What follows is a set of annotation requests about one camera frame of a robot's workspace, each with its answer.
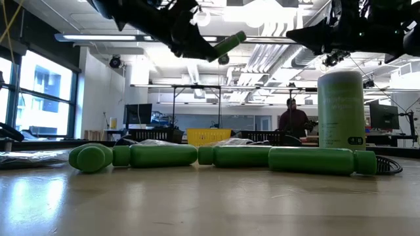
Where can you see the long ceiling light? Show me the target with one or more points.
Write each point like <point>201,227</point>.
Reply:
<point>98,37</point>

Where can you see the small black plastic basket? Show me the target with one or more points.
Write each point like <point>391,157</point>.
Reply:
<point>154,134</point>
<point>262,135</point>

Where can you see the bagged black toiletry item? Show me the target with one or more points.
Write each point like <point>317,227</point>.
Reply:
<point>29,159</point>
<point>260,143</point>

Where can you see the large window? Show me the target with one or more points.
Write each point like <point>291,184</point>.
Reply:
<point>42,95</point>

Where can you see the yellow container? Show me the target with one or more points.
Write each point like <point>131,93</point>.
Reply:
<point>113,123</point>

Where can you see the black ceiling camera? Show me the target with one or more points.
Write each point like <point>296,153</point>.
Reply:
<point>115,61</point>
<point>223,59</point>

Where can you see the black chair armrest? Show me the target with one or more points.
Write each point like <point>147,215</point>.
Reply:
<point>10,132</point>

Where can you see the wooden crate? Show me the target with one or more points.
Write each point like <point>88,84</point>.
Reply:
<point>93,135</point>

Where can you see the black aluminium table frame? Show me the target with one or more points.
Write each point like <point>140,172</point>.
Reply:
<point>49,145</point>

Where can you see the yellow plastic basket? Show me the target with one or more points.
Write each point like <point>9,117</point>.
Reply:
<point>208,136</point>

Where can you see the black computer monitor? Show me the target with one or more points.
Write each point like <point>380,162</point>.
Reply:
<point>138,113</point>
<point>384,116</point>

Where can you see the small green bottle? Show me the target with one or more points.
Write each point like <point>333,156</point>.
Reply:
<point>157,156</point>
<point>239,156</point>
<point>90,158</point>
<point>229,44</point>
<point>315,160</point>

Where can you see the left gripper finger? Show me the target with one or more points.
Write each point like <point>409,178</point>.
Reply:
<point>200,46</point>

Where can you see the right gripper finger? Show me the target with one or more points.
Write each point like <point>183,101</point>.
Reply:
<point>315,36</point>

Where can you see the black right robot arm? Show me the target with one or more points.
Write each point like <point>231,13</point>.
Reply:
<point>393,19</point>

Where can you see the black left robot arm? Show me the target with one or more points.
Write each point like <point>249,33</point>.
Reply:
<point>124,13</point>

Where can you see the person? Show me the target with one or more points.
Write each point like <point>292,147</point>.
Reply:
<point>293,121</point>

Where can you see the bagged white toiletry item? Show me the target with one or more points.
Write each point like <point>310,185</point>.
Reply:
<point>157,142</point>
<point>234,141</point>

